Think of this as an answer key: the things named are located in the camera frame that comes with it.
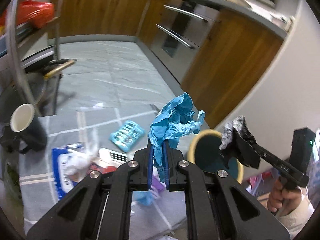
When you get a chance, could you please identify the blue pill blister pack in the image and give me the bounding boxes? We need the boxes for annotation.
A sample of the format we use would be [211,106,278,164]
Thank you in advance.
[110,120,145,153]

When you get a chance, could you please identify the blue paper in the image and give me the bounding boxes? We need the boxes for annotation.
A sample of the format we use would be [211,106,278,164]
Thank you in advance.
[148,93,206,183]

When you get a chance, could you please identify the red white carton box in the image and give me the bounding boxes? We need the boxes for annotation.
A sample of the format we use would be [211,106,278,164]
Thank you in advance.
[88,148,129,174]

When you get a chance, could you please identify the black white foil wrapper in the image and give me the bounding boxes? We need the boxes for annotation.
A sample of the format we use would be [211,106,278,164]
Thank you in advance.
[219,115,256,150]

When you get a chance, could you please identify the wooden kitchen cabinets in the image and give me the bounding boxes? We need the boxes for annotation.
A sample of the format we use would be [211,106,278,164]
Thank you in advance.
[51,0,284,128]

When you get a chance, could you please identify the person's right hand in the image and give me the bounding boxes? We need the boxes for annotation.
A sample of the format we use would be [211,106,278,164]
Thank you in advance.
[267,178,302,216]

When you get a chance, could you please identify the purple tube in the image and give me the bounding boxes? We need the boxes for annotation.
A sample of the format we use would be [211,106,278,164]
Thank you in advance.
[150,167,166,199]

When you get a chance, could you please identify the teal bin with yellow rim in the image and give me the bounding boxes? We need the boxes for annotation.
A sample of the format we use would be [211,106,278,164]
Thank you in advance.
[187,129,244,184]

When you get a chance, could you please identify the grey checked floor mat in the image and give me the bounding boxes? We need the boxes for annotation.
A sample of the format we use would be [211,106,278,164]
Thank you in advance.
[18,102,213,240]

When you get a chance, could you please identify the blue white plastic package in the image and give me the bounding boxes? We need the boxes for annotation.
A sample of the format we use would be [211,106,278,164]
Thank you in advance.
[52,143,84,200]

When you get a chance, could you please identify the stainless steel oven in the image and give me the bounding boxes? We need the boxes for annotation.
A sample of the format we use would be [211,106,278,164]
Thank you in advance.
[150,0,219,83]

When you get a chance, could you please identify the black mug white inside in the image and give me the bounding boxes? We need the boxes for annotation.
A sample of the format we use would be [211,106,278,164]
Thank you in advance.
[10,103,47,154]

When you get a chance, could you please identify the red plastic bag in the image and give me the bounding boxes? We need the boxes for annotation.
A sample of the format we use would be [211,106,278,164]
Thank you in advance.
[16,0,55,29]

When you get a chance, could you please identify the steel shelf rack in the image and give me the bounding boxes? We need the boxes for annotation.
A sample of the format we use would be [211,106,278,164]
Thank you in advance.
[5,0,63,116]

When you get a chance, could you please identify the frying pan with wooden handle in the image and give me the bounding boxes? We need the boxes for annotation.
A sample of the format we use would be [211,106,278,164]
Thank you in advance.
[9,59,76,106]

